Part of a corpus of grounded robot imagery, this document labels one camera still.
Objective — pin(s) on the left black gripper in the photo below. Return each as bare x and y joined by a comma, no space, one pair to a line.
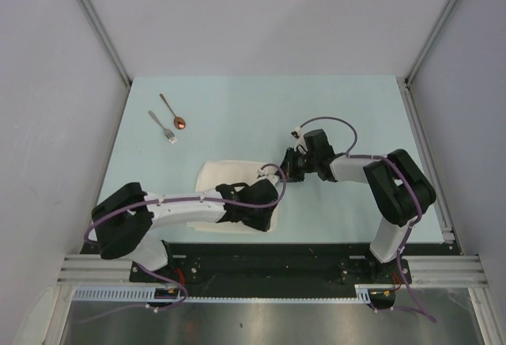
262,224

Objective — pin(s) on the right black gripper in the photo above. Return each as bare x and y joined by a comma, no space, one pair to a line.
291,174

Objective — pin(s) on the white cloth napkin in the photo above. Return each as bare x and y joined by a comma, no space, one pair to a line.
214,173

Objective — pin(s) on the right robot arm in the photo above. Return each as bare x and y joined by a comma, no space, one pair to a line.
400,189

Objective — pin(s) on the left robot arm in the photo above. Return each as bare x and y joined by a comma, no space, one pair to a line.
123,224

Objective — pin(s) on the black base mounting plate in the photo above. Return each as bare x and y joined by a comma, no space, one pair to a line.
287,270

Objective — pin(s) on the silver fork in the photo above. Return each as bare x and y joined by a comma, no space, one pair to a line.
166,131

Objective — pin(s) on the copper spoon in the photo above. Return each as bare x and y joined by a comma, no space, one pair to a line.
178,121

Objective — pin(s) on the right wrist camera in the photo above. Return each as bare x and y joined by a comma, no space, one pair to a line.
300,145

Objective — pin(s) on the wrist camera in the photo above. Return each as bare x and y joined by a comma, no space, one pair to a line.
300,145
268,173

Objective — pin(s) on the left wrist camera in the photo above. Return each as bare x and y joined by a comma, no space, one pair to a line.
268,173

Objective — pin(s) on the white slotted cable duct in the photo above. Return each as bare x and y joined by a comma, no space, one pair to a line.
166,295

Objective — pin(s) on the aluminium cross rail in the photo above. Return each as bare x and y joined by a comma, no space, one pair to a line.
426,271

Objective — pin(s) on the right aluminium frame post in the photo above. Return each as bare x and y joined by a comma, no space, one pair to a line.
434,34

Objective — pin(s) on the aluminium frame post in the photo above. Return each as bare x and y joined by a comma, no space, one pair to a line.
434,34
101,33

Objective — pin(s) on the left aluminium frame post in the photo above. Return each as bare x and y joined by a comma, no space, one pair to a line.
101,33

